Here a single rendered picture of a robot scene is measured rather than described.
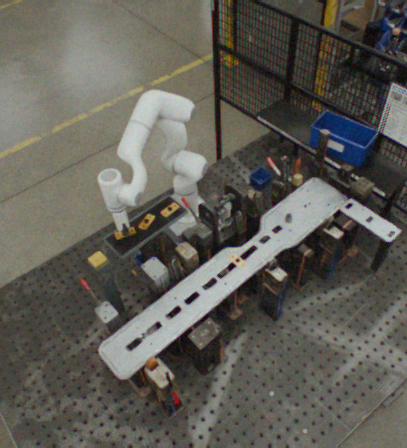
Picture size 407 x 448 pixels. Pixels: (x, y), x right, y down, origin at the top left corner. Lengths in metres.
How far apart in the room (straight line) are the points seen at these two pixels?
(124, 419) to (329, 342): 0.98
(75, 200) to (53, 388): 1.95
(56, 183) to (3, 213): 0.49
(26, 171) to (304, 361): 2.94
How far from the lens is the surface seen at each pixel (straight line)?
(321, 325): 2.31
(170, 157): 2.22
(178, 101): 1.90
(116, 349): 1.94
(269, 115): 2.77
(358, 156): 2.49
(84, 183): 3.99
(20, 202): 4.03
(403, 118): 2.46
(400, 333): 2.39
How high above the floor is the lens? 2.73
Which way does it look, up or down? 51 degrees down
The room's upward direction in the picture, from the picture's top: 4 degrees counter-clockwise
